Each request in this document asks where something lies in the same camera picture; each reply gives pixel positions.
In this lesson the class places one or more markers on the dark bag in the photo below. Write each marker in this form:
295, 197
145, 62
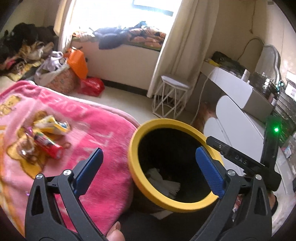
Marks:
226, 61

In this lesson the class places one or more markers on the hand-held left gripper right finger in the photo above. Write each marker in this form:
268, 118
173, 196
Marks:
209, 171

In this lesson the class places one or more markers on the silver can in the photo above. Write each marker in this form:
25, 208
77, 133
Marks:
246, 75

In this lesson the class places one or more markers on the patterned fabric basket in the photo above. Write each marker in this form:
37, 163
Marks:
63, 81

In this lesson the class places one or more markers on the red snack packet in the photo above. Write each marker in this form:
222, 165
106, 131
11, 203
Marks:
48, 144

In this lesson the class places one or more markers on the yellow rimmed black bin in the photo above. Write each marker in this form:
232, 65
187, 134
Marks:
161, 121

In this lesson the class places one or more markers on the wide cream curtain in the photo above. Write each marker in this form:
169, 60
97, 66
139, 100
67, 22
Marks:
182, 46

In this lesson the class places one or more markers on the yellow snack packet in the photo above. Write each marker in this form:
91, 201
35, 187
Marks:
52, 124

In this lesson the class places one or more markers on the narrow cream curtain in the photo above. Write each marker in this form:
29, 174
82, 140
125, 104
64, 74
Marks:
64, 23

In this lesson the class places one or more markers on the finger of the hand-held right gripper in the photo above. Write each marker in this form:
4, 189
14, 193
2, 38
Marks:
227, 153

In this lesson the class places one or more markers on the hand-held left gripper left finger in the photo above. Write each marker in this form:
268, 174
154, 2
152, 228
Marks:
89, 171

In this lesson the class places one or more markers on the orange bag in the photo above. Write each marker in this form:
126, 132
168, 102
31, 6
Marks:
78, 62

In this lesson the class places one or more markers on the silver framed mirror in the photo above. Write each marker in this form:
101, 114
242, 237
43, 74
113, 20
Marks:
269, 60

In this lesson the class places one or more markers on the red plastic bag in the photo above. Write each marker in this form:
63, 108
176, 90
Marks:
92, 87

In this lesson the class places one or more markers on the purple candy wrapper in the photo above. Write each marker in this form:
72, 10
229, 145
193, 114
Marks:
29, 132

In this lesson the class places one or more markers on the cluster of cosmetics bottles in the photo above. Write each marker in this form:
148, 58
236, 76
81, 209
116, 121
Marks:
270, 88

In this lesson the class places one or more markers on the orange patterned cushion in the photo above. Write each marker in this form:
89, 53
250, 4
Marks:
148, 38

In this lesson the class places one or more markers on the person's left hand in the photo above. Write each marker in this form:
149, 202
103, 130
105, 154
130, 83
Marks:
115, 233

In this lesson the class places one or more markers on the pile of clothes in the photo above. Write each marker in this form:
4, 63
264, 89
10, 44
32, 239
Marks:
23, 46

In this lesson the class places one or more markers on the pink printed blanket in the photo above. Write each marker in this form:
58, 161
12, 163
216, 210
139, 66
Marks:
92, 129

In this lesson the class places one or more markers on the dark jacket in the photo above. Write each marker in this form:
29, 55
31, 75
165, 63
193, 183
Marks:
111, 37

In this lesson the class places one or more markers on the white desk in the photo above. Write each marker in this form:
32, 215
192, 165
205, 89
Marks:
233, 111

